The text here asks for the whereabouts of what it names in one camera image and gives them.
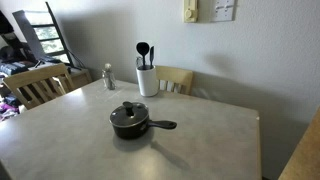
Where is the glass lid with black knob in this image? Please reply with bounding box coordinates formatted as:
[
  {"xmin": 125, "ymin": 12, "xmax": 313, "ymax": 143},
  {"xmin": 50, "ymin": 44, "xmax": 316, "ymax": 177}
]
[{"xmin": 109, "ymin": 101, "xmax": 149, "ymax": 127}]

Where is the white utensil holder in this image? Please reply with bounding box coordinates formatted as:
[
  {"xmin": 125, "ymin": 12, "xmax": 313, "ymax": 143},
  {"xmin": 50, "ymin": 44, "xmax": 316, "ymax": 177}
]
[{"xmin": 136, "ymin": 65, "xmax": 159, "ymax": 97}]

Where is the wooden chair behind table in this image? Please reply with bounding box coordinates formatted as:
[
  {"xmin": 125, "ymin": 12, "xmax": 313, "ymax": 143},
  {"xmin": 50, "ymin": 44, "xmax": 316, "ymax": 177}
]
[{"xmin": 156, "ymin": 66, "xmax": 194, "ymax": 95}]

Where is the silver utensil in holder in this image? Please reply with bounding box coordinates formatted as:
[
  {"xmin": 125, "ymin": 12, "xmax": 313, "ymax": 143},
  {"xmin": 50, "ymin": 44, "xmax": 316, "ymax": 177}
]
[{"xmin": 136, "ymin": 56, "xmax": 143, "ymax": 68}]

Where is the black spatula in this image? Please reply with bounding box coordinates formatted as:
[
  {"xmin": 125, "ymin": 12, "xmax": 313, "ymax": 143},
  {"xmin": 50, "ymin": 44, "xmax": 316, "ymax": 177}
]
[{"xmin": 149, "ymin": 46, "xmax": 154, "ymax": 69}]

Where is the black ladle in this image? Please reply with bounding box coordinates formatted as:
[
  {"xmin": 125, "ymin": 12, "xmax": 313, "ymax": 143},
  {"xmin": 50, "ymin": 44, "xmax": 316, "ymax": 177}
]
[{"xmin": 136, "ymin": 42, "xmax": 150, "ymax": 70}]

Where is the glass salt shaker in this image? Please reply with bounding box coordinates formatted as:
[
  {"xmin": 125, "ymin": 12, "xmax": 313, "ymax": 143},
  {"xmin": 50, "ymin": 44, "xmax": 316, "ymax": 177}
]
[{"xmin": 102, "ymin": 63, "xmax": 116, "ymax": 90}]

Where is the small wooden side table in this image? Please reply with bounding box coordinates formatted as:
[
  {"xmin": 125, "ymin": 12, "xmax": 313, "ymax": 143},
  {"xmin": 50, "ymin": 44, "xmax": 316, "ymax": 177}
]
[{"xmin": 53, "ymin": 67, "xmax": 92, "ymax": 91}]

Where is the wooden chair at left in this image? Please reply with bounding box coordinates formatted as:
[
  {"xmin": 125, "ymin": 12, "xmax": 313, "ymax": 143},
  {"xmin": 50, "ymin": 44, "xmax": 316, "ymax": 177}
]
[{"xmin": 3, "ymin": 64, "xmax": 74, "ymax": 109}]

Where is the wooden furniture edge at right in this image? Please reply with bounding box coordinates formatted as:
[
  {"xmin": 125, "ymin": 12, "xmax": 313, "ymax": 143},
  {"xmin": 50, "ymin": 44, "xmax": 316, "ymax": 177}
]
[{"xmin": 278, "ymin": 108, "xmax": 320, "ymax": 180}]

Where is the black pot with handle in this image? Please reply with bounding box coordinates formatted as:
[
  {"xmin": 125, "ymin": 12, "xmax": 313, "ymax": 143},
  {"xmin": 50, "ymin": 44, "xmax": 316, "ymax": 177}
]
[{"xmin": 112, "ymin": 116, "xmax": 177, "ymax": 139}]

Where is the beige wall thermostat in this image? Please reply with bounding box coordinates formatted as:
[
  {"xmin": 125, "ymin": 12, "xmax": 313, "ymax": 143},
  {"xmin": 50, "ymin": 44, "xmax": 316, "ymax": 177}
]
[{"xmin": 183, "ymin": 0, "xmax": 198, "ymax": 23}]

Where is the white wall switch plate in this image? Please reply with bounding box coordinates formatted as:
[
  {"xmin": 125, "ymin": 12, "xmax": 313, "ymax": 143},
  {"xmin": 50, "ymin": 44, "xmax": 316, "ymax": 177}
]
[{"xmin": 212, "ymin": 0, "xmax": 235, "ymax": 22}]

